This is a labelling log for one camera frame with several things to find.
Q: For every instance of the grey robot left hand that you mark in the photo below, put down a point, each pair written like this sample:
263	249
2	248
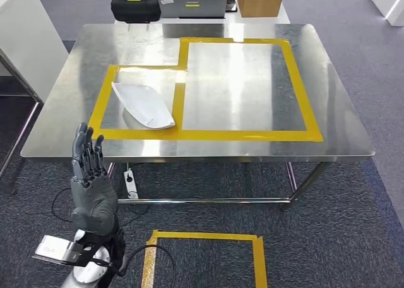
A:
93	202

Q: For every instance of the white curved car body part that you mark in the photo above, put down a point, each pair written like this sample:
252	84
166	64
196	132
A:
142	104

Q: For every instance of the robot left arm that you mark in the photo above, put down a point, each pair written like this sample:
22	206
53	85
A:
88	271

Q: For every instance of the stainless steel workbench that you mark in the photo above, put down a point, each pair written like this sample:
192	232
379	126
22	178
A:
62	110

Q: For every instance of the white power strip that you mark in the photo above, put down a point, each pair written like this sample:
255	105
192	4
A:
131	185

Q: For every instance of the black carry bag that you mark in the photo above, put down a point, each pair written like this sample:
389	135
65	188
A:
136	8

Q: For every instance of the grey laptop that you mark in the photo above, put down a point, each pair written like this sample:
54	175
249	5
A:
205	1

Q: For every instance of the black phone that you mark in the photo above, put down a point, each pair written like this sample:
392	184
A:
231	5

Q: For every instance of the brown cardboard box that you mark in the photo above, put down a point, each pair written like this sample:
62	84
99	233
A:
258	1

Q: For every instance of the white cabinet block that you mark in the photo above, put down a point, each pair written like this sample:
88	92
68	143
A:
388	1

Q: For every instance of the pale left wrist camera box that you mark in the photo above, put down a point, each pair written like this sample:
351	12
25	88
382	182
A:
53	248

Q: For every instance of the white desk with chrome frame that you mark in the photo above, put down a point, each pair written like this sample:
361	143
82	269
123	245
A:
28	39

